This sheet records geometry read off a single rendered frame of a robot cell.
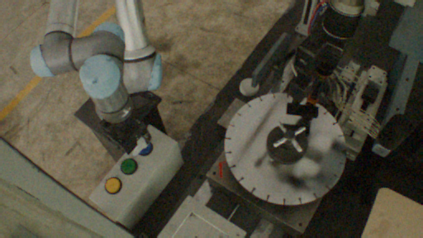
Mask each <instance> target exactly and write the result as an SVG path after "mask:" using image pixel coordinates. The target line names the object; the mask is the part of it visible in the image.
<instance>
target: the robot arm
mask: <svg viewBox="0 0 423 238"><path fill-rule="evenodd" d="M79 1H80V0H51V1H50V11H49V14H48V17H47V24H46V28H45V35H44V41H43V45H38V46H35V47H34V48H33V50H32V51H31V53H30V60H31V68H32V69H33V72H34V73H36V74H37V76H40V77H48V76H56V75H57V74H67V73H73V72H78V71H79V77H80V79H81V81H82V83H83V87H84V89H85V90H86V93H88V94H89V95H90V98H91V99H92V100H93V102H94V103H95V110H96V113H97V114H98V116H99V117H100V118H101V119H102V121H101V122H100V123H99V124H100V125H101V127H102V129H103V132H102V133H103V134H104V136H105V137H106V138H107V139H108V140H109V142H111V140H113V141H114V142H116V143H117V144H118V145H119V146H120V147H121V150H124V151H125V152H126V153H127V154H128V155H129V154H131V152H132V151H133V150H134V149H135V150H134V152H133V155H134V156H136V155H138V154H139V153H140V152H141V151H142V150H143V148H146V146H147V145H148V144H149V143H150V141H151V139H152V137H151V135H150V133H149V131H147V130H148V129H147V127H146V126H145V124H144V123H143V122H142V121H141V120H139V115H141V114H143V113H145V112H147V111H149V110H150V109H152V108H153V107H156V106H157V105H158V102H159V96H158V95H157V94H155V93H152V92H150V91H153V90H157V89H159V88H160V86H161V79H162V77H163V69H162V58H161V54H158V53H157V54H156V53H155V49H154V47H153V46H151V45H150V43H149V39H148V36H147V33H148V31H147V27H146V24H145V13H144V9H143V6H142V3H143V2H142V0H113V1H114V7H115V9H116V18H117V24H118V25H117V24H115V23H112V22H105V23H102V24H100V25H99V26H97V27H96V29H95V30H94V32H93V34H92V35H91V36H82V37H80V38H75V33H76V26H77V20H78V10H79ZM140 92H143V93H141V94H140V95H138V96H135V97H134V96H133V94H132V93H140ZM108 137H110V138H108Z"/></svg>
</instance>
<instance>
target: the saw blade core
mask: <svg viewBox="0 0 423 238"><path fill-rule="evenodd" d="M274 96H275V98H274V97H273V93H270V94H265V95H263V96H261V97H258V98H255V99H253V100H251V101H250V102H248V104H249V105H250V106H251V107H249V105H248V104H247V103H246V104H245V105H244V106H243V107H242V108H241V109H240V110H239V111H238V112H237V113H238V114H237V113H236V114H235V115H234V116H233V118H232V119H231V122H230V124H229V126H228V127H227V130H226V137H225V138H227V139H225V153H229V152H231V153H229V154H226V158H227V159H229V158H233V160H229V161H227V163H228V165H229V167H232V166H234V165H235V167H232V168H231V172H232V173H233V175H234V176H235V178H237V180H238V181H240V183H241V185H242V187H243V188H245V189H246V190H248V191H249V192H252V190H253V189H254V188H255V190H254V191H253V192H252V194H254V195H255V196H256V197H258V198H261V199H263V200H265V201H266V200H267V197H268V196H270V197H269V199H268V202H271V203H277V204H281V205H283V203H284V205H287V206H290V205H298V204H301V202H300V200H299V198H300V199H301V201H302V204H303V203H308V202H312V201H315V200H316V198H320V197H322V196H324V195H325V194H326V193H327V192H329V191H330V189H332V188H333V187H334V185H335V183H336V182H337V181H338V180H339V178H340V176H341V175H342V173H343V171H344V167H345V165H344V164H345V161H346V157H347V152H346V145H345V137H344V136H343V133H342V131H341V128H340V126H339V124H338V123H337V122H336V120H335V119H334V117H333V116H332V115H331V114H330V113H329V112H327V110H326V109H325V108H324V107H323V106H322V105H320V104H316V105H315V106H318V117H317V119H316V118H313V120H312V121H311V122H310V123H309V124H308V126H306V125H305V124H304V123H302V118H303V117H299V116H294V115H287V114H285V112H286V105H287V102H292V97H290V96H289V95H288V94H287V93H275V94H274ZM287 96H288V98H287ZM260 98H261V99H262V100H263V101H261V99H260ZM325 112H326V114H324V113H325ZM239 114H240V115H241V116H240V115H239ZM278 122H282V124H283V125H291V126H295V127H297V128H298V129H300V128H301V127H303V126H304V127H305V130H303V132H304V133H305V135H306V137H307V144H308V147H307V152H306V153H305V154H304V156H303V157H302V159H301V160H299V161H297V162H295V163H291V164H285V163H282V162H278V161H276V160H275V159H274V158H273V157H272V156H271V155H270V154H269V152H268V150H267V147H266V140H267V136H268V134H269V132H270V131H271V130H272V129H273V128H274V127H276V126H278ZM332 123H335V124H334V125H333V124H332ZM230 125H231V126H230ZM233 126H234V127H233ZM229 138H230V140H229ZM341 148H342V149H344V150H342V149H341ZM340 162H341V163H343V164H341V163H340ZM335 174H336V175H337V176H335ZM337 177H339V178H337ZM242 178H244V179H242ZM241 179H242V180H241ZM326 186H328V187H326ZM314 193H315V194H316V197H315V195H313V194H314ZM283 199H285V201H284V200H283Z"/></svg>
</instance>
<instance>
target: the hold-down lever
mask: <svg viewBox="0 0 423 238"><path fill-rule="evenodd" d="M295 54H296V50H291V51H290V52H289V53H286V55H284V56H283V57H282V58H281V57H280V58H278V59H276V60H275V61H274V62H273V63H272V64H271V68H272V70H274V71H278V70H279V69H281V68H282V67H283V66H284V65H285V64H286V62H287V61H288V60H289V59H290V58H291V57H292V56H294V55H295Z"/></svg>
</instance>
